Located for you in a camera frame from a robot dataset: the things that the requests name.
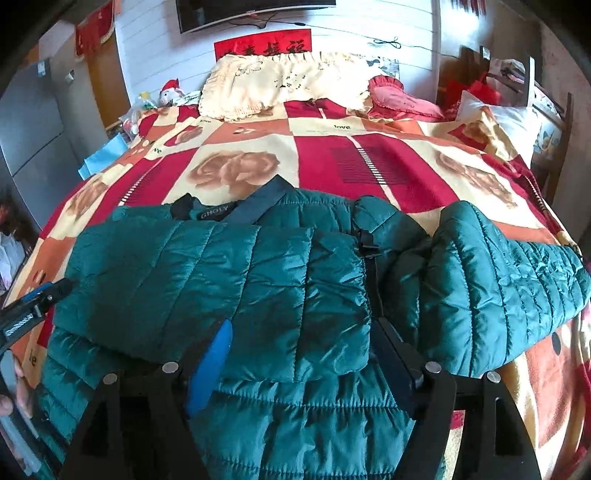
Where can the red hanging decoration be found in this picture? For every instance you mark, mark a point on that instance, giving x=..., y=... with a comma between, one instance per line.
x=94, y=30

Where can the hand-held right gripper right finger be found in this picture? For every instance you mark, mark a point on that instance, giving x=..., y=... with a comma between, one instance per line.
x=392, y=369

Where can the grey refrigerator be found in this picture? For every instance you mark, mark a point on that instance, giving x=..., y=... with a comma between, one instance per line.
x=32, y=129

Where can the santa plush toy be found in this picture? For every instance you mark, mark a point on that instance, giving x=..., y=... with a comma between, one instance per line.
x=170, y=92

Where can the cream fringed blanket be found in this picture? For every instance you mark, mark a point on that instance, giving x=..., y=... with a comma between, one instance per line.
x=258, y=83

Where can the pink folded cloth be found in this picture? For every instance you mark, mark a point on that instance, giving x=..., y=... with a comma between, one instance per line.
x=401, y=99

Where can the light blue bag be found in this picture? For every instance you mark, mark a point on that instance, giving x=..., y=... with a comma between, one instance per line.
x=101, y=154

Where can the person's left hand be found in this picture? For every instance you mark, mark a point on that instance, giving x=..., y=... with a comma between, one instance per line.
x=19, y=383

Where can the brown wooden door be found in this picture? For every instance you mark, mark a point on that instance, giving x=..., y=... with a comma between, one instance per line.
x=108, y=87

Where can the red wall banner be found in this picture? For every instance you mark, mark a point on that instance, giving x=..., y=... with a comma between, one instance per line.
x=263, y=45

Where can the red and cream printed blanket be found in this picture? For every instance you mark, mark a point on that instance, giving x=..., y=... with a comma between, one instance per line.
x=323, y=152

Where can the white pillow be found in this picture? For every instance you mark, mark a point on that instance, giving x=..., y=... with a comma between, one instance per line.
x=508, y=122

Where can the black wall television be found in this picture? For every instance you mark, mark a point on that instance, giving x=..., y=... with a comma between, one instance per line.
x=249, y=14

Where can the teal quilted puffer jacket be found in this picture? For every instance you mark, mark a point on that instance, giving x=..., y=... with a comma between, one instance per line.
x=295, y=286

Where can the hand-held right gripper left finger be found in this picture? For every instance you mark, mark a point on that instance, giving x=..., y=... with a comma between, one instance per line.
x=211, y=364

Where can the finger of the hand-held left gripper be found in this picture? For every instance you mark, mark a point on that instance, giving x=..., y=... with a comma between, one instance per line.
x=44, y=291

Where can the red bag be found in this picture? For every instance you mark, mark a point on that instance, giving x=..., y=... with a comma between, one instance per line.
x=480, y=92

